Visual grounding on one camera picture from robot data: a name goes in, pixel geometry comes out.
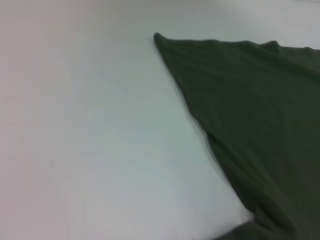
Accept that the dark green t-shirt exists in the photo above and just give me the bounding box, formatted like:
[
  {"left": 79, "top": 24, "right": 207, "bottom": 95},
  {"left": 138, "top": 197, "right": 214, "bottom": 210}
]
[{"left": 152, "top": 31, "right": 320, "bottom": 240}]

